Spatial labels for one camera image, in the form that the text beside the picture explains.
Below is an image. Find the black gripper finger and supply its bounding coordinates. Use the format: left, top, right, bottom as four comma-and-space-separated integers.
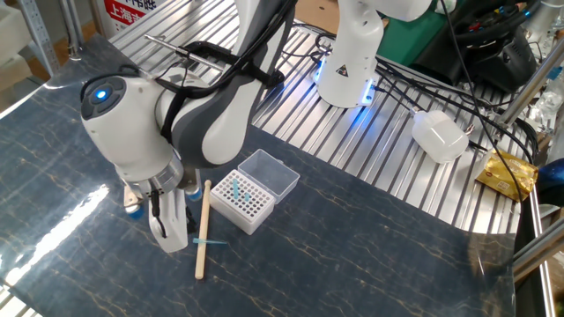
185, 205, 198, 234

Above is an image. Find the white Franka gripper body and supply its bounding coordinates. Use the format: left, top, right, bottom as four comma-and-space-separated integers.
147, 187, 189, 254

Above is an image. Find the white pipette tip box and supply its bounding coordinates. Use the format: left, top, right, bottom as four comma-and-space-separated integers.
209, 148, 301, 236

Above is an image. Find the wooden stick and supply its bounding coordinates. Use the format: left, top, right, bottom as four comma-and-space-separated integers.
194, 179, 213, 281

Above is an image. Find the dark blue marble mat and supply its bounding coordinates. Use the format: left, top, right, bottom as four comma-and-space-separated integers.
0, 34, 516, 317

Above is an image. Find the black clamp with rod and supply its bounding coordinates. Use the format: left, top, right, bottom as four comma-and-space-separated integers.
144, 33, 234, 71

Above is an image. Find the red white printed sign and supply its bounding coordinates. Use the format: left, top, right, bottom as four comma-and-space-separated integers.
103, 0, 164, 32

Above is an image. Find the brown cardboard piece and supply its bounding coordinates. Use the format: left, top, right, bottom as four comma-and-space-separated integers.
294, 0, 341, 34

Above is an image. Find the green board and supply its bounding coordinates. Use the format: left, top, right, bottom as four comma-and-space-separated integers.
376, 11, 446, 68

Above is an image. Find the gold snack packet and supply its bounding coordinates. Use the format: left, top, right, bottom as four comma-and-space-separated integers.
474, 148, 539, 203

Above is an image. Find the black racing wheel controller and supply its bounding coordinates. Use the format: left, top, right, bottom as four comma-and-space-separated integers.
412, 0, 539, 94

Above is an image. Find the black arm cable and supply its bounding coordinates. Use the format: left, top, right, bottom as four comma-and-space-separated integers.
79, 39, 287, 239

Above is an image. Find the grey slotted angle post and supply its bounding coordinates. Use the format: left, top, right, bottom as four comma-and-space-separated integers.
17, 0, 61, 78

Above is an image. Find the aluminium frame post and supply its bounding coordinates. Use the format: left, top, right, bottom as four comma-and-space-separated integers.
497, 39, 564, 129

